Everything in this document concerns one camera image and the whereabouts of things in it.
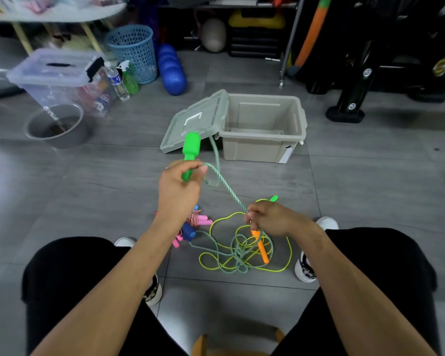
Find person's left hand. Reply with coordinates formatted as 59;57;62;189
156;160;209;227

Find person's right hand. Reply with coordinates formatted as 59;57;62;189
244;200;318;238

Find pink-handled red-white braided rope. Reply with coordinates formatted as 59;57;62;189
187;210;214;228

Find navy foam-handled red jump rope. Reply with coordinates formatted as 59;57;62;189
180;221;198;243

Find orange-handled yellow jump rope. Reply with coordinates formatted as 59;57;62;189
198;198;294;273

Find green-handled braided jump rope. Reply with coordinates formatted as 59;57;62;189
180;132;279;274

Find grey plastic storage box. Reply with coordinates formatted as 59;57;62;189
218;93;308;164

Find person's left forearm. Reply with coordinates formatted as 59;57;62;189
31;217;178;356

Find person's right forearm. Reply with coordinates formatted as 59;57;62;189
300;222;439;356

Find grey-green box lid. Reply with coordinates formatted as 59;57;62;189
160;89;230;154

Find person's right leg black trousers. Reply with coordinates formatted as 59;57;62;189
272;227;442;356

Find person's leg black trousers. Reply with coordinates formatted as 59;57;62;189
272;227;442;356
21;237;190;356

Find person's left leg black trousers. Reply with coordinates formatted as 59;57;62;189
21;237;190;356

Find white right shoe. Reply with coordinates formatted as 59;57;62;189
295;216;339;283

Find white shoe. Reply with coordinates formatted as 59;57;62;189
114;237;163;307
295;216;339;283

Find white left shoe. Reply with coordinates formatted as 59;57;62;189
114;237;163;307

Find grey metal bowl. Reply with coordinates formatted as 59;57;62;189
24;104;95;149

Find clear water bottle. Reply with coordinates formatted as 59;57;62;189
103;61;131;102

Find green spray bottle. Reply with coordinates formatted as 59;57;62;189
117;60;139;95

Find black dumbbell rack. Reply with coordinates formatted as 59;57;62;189
304;0;445;124

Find wooden stool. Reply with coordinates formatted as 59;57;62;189
191;327;285;356

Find light blue mesh basket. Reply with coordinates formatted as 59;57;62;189
104;24;158;85

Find beige exercise ball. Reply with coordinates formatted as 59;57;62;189
201;17;227;53

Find clear plastic lidded bin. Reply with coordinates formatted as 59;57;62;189
5;47;118;117

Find orange and green foam stick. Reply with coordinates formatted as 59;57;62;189
286;0;333;77

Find rolled grey yoga mat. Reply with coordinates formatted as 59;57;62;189
166;0;218;8

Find clear plastic bag of items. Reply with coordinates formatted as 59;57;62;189
0;0;129;13

